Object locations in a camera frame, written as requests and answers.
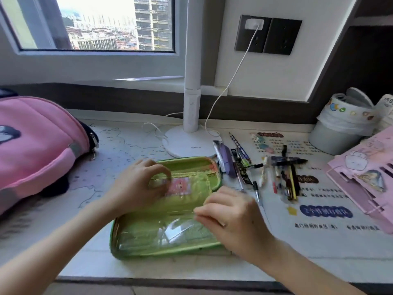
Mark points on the printed desk mat with map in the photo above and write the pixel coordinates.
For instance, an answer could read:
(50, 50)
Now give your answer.
(122, 144)

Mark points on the blue striped pencil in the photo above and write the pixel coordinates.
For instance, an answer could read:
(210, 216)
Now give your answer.
(241, 150)

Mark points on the grey bin with white liner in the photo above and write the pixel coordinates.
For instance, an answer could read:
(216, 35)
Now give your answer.
(328, 141)

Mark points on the person's left forearm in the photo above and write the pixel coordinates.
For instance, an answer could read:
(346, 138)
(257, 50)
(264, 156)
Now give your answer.
(46, 258)

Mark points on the pink and navy backpack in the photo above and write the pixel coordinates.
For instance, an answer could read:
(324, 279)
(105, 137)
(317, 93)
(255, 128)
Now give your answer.
(37, 150)

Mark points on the dark wooden shelf unit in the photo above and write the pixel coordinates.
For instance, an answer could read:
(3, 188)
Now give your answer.
(362, 58)

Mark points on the white desk lamp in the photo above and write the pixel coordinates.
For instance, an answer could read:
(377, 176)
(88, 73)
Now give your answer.
(192, 104)

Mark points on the white charger plug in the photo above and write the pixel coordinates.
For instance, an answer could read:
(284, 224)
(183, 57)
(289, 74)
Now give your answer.
(254, 24)

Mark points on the person's right hand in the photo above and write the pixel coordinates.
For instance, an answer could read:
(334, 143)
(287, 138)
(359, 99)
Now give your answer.
(239, 224)

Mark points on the person's left hand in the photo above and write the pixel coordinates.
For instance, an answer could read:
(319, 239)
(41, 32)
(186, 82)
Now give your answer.
(132, 190)

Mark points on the white panda print bag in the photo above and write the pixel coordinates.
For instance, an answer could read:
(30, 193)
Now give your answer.
(385, 113)

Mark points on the white framed window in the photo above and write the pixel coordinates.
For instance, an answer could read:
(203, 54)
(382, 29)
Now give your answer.
(92, 67)

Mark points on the pink cardboard organizer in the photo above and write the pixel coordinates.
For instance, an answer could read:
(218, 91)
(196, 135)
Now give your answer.
(368, 162)

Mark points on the green pencil case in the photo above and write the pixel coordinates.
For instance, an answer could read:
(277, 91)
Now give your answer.
(138, 230)

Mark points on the pile of pens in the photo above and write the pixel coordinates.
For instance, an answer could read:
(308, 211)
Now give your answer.
(291, 184)

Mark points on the clear grey ruler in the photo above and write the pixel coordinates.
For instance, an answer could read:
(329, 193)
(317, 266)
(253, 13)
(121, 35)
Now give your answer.
(218, 153)

